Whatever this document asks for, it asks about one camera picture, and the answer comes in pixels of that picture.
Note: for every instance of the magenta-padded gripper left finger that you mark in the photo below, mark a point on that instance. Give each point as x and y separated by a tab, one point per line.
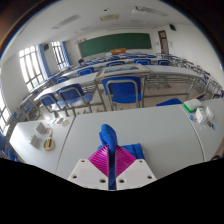
85	173

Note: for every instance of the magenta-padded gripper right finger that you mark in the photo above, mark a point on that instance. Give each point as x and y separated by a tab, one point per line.
136	173

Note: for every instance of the blue towel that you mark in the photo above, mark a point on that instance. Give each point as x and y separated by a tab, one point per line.
108	135

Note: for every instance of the yellow tape roll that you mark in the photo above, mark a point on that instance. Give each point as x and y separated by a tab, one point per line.
49	144

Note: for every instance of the colourful cards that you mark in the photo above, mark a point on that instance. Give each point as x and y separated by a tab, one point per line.
60	122

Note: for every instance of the blue classroom chairs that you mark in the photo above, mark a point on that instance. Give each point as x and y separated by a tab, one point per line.
123	91

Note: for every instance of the green and white box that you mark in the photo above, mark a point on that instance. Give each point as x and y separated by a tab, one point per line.
192	105

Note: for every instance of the framed display table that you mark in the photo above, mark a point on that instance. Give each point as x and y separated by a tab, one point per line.
121	69

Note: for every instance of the large window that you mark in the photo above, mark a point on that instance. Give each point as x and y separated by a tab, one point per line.
30	68

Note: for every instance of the blue curtain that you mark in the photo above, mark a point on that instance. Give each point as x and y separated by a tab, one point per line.
65	53
44	60

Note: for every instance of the narrow window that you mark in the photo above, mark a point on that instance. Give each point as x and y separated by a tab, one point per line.
57	55

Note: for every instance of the orange box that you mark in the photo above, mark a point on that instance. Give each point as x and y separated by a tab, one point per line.
118	51

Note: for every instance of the green chalkboard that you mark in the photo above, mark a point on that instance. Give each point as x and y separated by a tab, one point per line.
115	44

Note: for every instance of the red-brown door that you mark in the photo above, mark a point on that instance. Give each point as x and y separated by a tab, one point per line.
163	41

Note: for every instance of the ceiling lights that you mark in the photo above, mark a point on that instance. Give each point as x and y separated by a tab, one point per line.
66	20

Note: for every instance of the ceiling air vent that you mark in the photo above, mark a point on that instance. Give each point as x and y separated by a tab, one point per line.
109	17

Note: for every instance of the ceiling projector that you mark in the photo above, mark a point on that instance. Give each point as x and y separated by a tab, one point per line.
139	10

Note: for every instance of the black wall speaker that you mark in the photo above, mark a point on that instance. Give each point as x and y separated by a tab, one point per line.
172	27
46	47

